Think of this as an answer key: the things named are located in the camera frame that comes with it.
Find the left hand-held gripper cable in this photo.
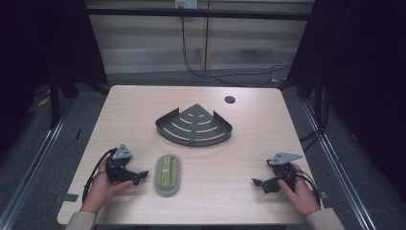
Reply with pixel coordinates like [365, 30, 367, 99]
[81, 148, 119, 204]

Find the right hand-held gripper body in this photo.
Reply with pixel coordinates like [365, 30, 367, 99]
[266, 151, 304, 193]

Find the white wall socket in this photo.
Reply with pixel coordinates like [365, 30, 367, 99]
[174, 0, 199, 10]

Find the hand-held gripper cable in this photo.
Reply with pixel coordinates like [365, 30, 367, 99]
[295, 169, 322, 206]
[81, 148, 119, 204]

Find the black horizontal frame bar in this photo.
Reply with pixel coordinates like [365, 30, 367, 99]
[85, 7, 316, 22]

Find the grey oval soap dish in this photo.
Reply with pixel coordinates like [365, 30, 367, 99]
[153, 153, 182, 197]

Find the black metal stand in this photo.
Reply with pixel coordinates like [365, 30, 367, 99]
[48, 71, 79, 130]

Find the dark curtain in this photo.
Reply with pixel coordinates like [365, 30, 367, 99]
[0, 0, 109, 161]
[279, 0, 406, 202]

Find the long black floor cable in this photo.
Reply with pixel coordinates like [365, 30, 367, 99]
[179, 15, 292, 88]

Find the person's left hand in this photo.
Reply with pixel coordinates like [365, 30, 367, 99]
[79, 156, 135, 216]

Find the grey tape strip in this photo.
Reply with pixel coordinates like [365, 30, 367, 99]
[55, 193, 79, 204]

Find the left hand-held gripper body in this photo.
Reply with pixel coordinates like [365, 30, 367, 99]
[104, 143, 135, 186]

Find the yellow tape scrap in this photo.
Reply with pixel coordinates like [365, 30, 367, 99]
[36, 95, 52, 108]

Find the right hand-held gripper cable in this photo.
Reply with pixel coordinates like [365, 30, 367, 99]
[295, 169, 322, 206]

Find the metal floor rail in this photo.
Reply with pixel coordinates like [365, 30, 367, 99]
[300, 101, 377, 230]
[0, 104, 75, 230]

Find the person's right hand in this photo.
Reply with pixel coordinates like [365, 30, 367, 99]
[277, 163, 322, 218]

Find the green soap bar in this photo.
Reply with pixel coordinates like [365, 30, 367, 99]
[158, 155, 179, 190]

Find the dark grey corner shelf rack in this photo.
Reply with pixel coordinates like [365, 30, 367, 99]
[154, 103, 234, 148]

